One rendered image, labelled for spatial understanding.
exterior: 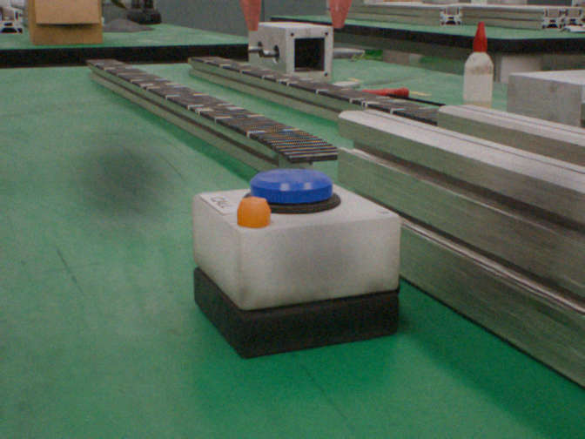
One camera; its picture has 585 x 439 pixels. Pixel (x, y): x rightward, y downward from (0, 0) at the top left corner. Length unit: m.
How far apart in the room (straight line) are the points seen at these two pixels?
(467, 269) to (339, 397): 0.11
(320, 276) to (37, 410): 0.13
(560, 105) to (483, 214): 0.27
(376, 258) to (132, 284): 0.16
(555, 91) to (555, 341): 0.32
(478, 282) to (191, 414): 0.16
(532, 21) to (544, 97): 3.04
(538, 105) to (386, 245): 0.32
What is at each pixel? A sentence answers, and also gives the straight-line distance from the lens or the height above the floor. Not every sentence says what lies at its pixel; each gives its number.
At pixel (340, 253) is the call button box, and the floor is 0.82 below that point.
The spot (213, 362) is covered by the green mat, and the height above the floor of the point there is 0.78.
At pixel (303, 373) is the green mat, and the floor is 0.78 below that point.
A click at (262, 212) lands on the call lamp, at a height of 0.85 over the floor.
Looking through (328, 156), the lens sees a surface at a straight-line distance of 0.72.
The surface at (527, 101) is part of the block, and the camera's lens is 0.72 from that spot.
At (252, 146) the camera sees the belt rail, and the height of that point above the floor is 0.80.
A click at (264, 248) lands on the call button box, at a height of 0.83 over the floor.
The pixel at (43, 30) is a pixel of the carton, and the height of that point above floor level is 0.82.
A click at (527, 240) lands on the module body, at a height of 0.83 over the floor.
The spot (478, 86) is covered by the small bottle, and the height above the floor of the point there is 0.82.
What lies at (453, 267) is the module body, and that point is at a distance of 0.46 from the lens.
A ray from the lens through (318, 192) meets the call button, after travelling 0.41.
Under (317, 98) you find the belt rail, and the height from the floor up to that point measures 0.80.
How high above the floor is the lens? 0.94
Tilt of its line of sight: 15 degrees down
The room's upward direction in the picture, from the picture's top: straight up
